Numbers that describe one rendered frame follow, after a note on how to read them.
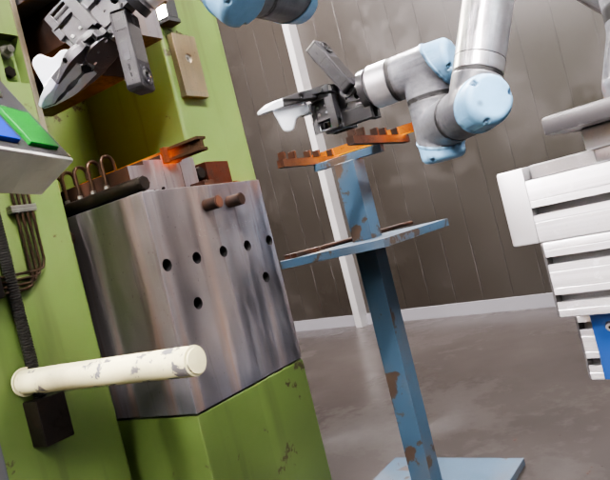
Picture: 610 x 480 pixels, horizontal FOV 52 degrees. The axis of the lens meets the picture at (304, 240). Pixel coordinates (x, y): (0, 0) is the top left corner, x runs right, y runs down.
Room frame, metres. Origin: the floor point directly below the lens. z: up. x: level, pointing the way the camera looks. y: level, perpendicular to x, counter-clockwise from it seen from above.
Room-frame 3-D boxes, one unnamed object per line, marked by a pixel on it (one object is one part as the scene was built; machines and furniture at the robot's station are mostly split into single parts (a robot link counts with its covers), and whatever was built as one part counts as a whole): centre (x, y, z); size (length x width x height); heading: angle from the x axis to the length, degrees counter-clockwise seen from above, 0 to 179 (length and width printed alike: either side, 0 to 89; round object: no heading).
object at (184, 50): (1.70, 0.19, 1.27); 0.09 x 0.02 x 0.17; 146
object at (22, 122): (0.93, 0.36, 1.01); 0.07 x 0.05 x 0.07; 171
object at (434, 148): (1.03, -0.26, 0.88); 0.11 x 0.08 x 0.11; 12
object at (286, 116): (1.14, -0.02, 0.97); 0.09 x 0.03 x 0.06; 92
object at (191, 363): (1.03, 0.37, 0.62); 0.44 x 0.05 x 0.05; 56
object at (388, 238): (1.67, -0.16, 0.70); 0.40 x 0.30 x 0.02; 145
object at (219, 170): (1.55, 0.21, 0.95); 0.12 x 0.09 x 0.07; 56
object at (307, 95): (1.14, -0.06, 1.00); 0.09 x 0.05 x 0.02; 92
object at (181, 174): (1.48, 0.43, 0.96); 0.42 x 0.20 x 0.09; 56
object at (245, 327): (1.53, 0.41, 0.69); 0.56 x 0.38 x 0.45; 56
